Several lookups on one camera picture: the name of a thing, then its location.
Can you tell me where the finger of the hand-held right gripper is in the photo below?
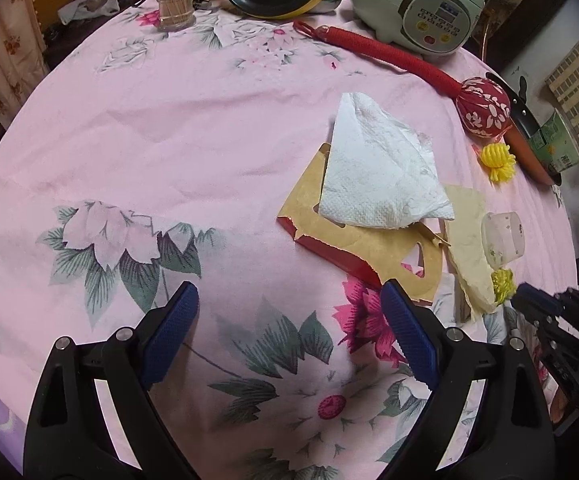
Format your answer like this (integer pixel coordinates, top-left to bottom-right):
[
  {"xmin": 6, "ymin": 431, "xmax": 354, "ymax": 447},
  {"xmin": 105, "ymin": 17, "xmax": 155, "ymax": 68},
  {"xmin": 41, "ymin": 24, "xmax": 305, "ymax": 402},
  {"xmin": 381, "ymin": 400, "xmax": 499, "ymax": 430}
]
[
  {"xmin": 533, "ymin": 312, "xmax": 579, "ymax": 398},
  {"xmin": 512, "ymin": 282, "xmax": 577, "ymax": 322}
]

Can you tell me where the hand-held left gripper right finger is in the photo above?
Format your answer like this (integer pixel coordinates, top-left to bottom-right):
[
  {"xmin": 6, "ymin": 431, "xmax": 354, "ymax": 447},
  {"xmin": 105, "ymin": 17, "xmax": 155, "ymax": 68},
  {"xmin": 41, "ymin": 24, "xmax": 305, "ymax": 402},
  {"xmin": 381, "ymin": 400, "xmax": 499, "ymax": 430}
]
[{"xmin": 379, "ymin": 280, "xmax": 556, "ymax": 480}]

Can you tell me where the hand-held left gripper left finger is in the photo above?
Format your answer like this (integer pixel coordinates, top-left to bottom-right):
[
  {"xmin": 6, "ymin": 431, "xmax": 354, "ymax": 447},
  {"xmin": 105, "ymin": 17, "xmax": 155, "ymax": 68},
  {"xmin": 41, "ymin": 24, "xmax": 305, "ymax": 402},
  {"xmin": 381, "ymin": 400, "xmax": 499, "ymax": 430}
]
[{"xmin": 23, "ymin": 281, "xmax": 200, "ymax": 480}]

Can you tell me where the yellow flower ornament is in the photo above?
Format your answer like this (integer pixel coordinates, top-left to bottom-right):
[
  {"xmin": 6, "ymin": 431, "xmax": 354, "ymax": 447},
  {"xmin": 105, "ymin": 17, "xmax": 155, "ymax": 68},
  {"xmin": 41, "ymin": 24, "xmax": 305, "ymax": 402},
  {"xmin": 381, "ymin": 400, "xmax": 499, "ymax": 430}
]
[
  {"xmin": 479, "ymin": 142, "xmax": 518, "ymax": 184},
  {"xmin": 489, "ymin": 268, "xmax": 520, "ymax": 307}
]

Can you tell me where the brown cardboard piece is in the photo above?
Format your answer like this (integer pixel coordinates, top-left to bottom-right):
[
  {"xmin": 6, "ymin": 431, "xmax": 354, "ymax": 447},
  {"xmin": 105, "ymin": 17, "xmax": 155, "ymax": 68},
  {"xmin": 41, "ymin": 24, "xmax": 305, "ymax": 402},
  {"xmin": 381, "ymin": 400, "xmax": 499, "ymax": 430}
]
[{"xmin": 276, "ymin": 142, "xmax": 453, "ymax": 307}]

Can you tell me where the beige paper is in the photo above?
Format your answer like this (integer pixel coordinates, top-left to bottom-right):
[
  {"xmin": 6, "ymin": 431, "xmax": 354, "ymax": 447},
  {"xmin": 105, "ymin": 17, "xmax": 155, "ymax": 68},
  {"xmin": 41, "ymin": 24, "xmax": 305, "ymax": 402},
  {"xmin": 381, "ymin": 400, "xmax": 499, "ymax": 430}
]
[{"xmin": 442, "ymin": 184, "xmax": 503, "ymax": 319}]

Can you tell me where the green white carton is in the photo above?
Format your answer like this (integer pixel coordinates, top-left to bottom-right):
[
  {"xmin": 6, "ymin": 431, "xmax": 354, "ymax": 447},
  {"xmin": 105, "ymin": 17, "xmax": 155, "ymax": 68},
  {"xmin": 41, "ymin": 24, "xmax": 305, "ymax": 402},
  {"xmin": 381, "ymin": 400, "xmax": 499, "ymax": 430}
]
[{"xmin": 528, "ymin": 110, "xmax": 579, "ymax": 177}]

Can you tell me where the small translucent plastic cup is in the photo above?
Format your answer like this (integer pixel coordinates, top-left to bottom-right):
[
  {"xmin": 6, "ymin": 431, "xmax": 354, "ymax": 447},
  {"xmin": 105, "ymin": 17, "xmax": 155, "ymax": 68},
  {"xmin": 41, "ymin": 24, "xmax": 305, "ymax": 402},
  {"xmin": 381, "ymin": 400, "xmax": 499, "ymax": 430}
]
[{"xmin": 480, "ymin": 211, "xmax": 527, "ymax": 270}]

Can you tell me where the white paper tissue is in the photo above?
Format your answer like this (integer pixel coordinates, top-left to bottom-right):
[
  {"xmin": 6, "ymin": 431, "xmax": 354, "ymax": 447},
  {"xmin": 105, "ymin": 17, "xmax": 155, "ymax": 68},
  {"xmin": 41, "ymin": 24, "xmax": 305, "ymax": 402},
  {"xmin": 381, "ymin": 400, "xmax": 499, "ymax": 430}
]
[{"xmin": 318, "ymin": 92, "xmax": 456, "ymax": 231}]

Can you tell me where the pink floral tablecloth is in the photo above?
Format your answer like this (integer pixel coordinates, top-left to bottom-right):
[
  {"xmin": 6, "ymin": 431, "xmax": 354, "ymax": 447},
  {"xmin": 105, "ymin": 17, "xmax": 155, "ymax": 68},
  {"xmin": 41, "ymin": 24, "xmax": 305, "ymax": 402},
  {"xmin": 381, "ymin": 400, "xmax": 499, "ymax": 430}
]
[{"xmin": 0, "ymin": 0, "xmax": 579, "ymax": 480}]

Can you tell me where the red massage hammer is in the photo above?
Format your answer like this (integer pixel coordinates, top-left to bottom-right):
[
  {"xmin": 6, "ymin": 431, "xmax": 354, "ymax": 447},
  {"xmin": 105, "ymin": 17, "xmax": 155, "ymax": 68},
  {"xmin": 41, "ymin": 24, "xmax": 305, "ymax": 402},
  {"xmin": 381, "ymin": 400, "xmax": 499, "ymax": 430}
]
[{"xmin": 293, "ymin": 21, "xmax": 511, "ymax": 140}]

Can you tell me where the toothpick holder jar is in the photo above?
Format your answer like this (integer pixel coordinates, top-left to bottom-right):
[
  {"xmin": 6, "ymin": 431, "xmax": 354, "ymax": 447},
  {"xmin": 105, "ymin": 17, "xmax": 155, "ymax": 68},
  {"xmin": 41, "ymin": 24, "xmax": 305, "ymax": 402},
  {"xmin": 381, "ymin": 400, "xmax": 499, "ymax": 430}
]
[{"xmin": 156, "ymin": 0, "xmax": 198, "ymax": 31}]

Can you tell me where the crumpled white plastic bag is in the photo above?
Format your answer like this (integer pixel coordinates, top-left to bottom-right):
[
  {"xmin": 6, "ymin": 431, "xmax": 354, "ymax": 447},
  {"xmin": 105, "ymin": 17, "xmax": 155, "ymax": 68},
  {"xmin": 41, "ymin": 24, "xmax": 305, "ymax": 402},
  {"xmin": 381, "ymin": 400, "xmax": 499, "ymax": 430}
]
[{"xmin": 58, "ymin": 0, "xmax": 120, "ymax": 24}]

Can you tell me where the black orange-handled frying pan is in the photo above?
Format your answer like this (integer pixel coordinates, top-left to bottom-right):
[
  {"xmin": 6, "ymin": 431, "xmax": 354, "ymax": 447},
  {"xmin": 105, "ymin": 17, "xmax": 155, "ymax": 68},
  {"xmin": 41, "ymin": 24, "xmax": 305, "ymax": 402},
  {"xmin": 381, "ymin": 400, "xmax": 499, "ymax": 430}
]
[{"xmin": 487, "ymin": 72, "xmax": 563, "ymax": 187}]

